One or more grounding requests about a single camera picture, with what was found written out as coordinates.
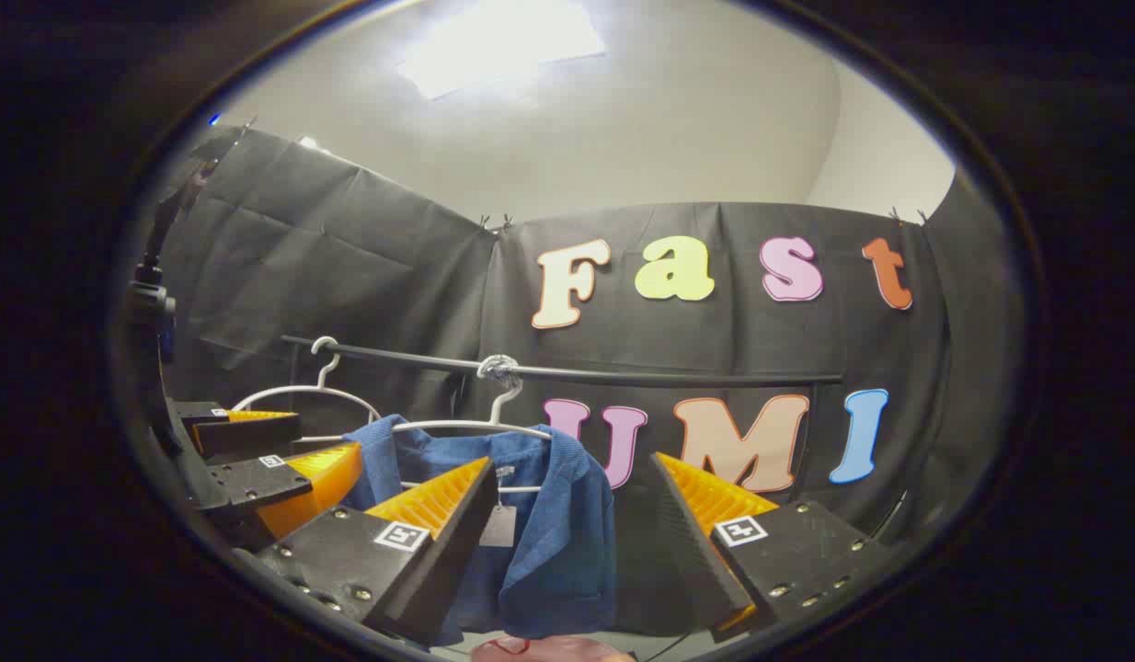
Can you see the black backdrop cloth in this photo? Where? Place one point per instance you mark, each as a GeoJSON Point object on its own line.
{"type": "Point", "coordinates": [347, 257]}

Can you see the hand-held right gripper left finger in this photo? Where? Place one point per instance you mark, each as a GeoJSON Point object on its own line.
{"type": "Point", "coordinates": [457, 552]}

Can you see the white plastic clothes hanger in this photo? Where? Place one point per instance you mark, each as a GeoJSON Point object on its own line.
{"type": "Point", "coordinates": [457, 425]}
{"type": "Point", "coordinates": [301, 389]}

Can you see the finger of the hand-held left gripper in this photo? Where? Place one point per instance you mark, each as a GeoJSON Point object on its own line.
{"type": "Point", "coordinates": [255, 483]}
{"type": "Point", "coordinates": [246, 434]}

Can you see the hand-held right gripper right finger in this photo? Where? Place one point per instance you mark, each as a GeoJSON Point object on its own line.
{"type": "Point", "coordinates": [701, 570]}

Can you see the black clothes rack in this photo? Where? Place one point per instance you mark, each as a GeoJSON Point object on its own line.
{"type": "Point", "coordinates": [623, 375]}

